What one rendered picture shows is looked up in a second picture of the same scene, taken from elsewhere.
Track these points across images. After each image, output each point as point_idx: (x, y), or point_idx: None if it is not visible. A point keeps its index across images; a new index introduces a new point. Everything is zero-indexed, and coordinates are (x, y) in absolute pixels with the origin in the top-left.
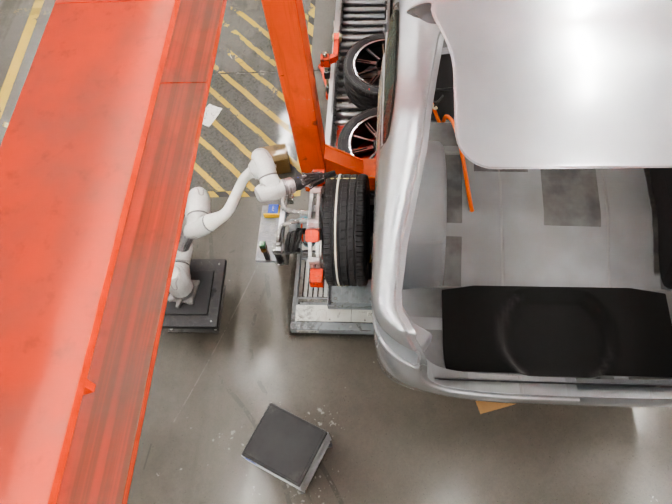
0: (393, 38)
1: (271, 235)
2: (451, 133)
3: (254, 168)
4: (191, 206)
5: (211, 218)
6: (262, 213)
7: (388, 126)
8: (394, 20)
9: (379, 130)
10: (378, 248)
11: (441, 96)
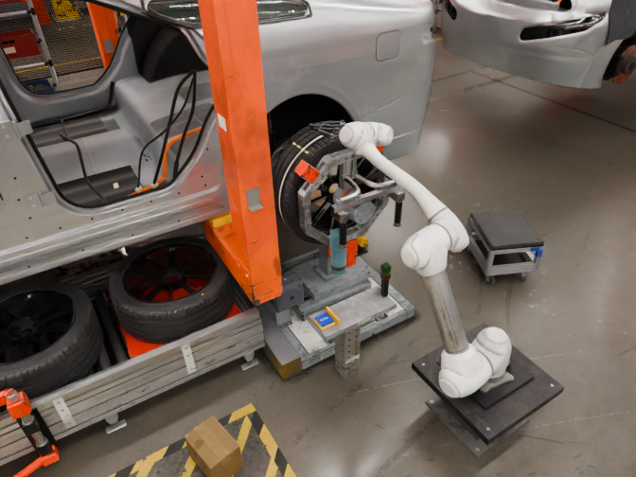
0: (188, 4)
1: (356, 308)
2: (187, 141)
3: (369, 131)
4: (439, 231)
5: (435, 199)
6: (336, 330)
7: (291, 2)
8: (163, 5)
9: (289, 25)
10: (393, 8)
11: (150, 142)
